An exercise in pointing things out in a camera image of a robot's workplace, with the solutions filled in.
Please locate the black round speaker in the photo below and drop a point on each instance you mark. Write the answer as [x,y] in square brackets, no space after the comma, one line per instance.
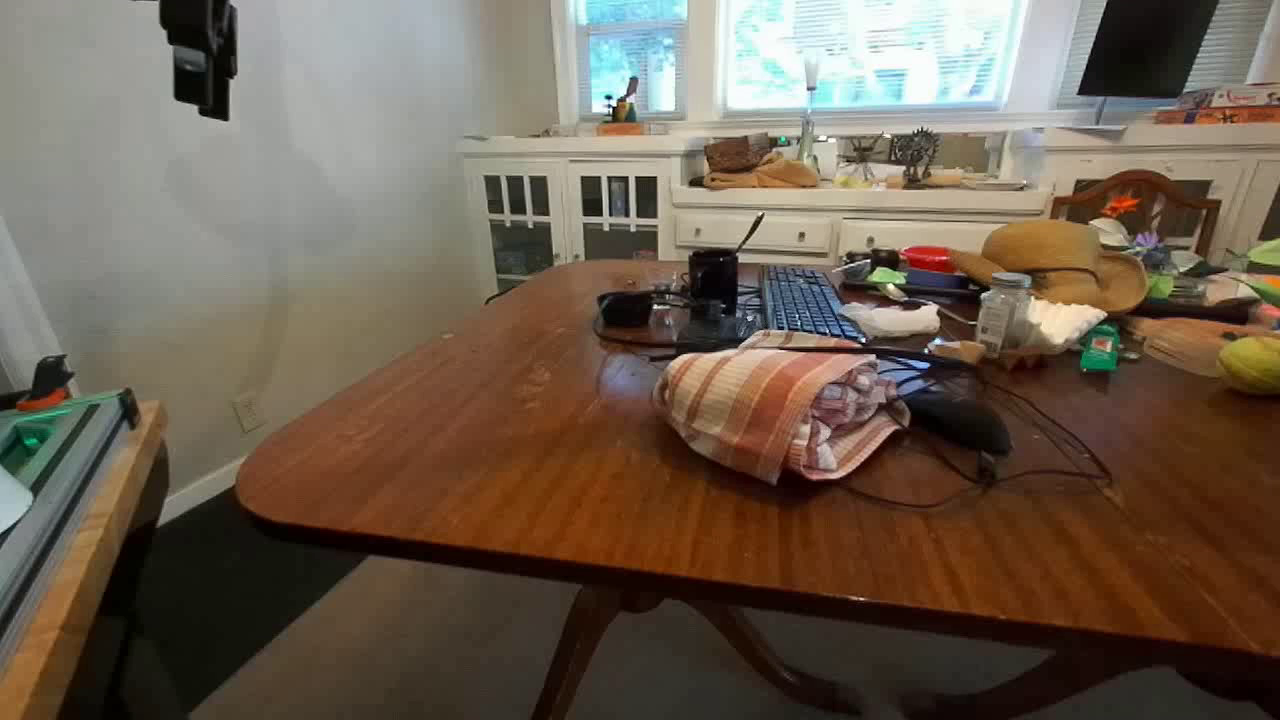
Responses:
[960,423]

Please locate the black measuring cup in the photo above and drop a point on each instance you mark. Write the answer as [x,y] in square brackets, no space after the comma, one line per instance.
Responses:
[622,309]

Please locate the black mug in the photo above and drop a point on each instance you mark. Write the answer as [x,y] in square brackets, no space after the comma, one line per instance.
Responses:
[714,277]

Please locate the striped folded cloth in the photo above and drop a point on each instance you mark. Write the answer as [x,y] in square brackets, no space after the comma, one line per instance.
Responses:
[774,408]

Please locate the black computer keyboard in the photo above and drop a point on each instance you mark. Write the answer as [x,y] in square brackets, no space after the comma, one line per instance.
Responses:
[805,301]

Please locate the white cabinet sideboard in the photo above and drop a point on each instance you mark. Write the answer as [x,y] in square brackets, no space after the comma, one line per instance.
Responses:
[632,196]

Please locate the red bowl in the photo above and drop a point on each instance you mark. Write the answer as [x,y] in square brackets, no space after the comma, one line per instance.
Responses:
[931,258]

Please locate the clear glass jar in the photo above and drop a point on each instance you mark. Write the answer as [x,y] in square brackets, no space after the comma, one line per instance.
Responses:
[1000,309]

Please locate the straw hat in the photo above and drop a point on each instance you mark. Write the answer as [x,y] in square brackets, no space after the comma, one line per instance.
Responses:
[1064,263]

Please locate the yellow green fruit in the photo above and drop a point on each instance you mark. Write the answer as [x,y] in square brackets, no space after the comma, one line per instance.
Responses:
[1253,364]

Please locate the black wall-mounted camera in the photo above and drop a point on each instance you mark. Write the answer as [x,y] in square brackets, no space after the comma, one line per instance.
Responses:
[203,36]

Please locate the green metal rail device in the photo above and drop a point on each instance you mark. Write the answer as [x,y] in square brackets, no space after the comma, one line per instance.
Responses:
[51,461]

